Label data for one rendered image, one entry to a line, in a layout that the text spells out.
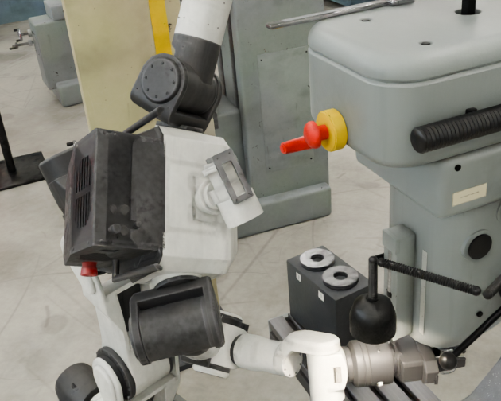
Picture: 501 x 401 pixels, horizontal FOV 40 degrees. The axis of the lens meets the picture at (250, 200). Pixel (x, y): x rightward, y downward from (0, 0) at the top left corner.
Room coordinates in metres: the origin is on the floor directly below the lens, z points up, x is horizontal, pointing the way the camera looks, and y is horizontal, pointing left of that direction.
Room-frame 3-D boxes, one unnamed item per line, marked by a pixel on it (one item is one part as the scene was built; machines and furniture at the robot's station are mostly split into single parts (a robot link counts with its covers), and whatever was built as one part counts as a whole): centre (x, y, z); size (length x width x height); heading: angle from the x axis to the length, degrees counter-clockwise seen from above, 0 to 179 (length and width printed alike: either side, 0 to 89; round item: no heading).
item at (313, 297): (1.46, -0.18, 1.04); 0.22 x 0.12 x 0.20; 28
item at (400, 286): (0.96, -0.24, 1.44); 0.04 x 0.04 x 0.21; 21
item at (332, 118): (0.92, -0.13, 1.76); 0.06 x 0.02 x 0.06; 21
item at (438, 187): (1.01, -0.38, 1.68); 0.34 x 0.24 x 0.10; 111
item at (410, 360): (1.00, -0.25, 1.24); 0.13 x 0.12 x 0.10; 3
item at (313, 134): (0.91, -0.10, 1.76); 0.04 x 0.03 x 0.04; 21
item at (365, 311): (0.84, -0.17, 1.48); 0.07 x 0.07 x 0.06
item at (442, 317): (1.00, -0.34, 1.47); 0.21 x 0.19 x 0.32; 21
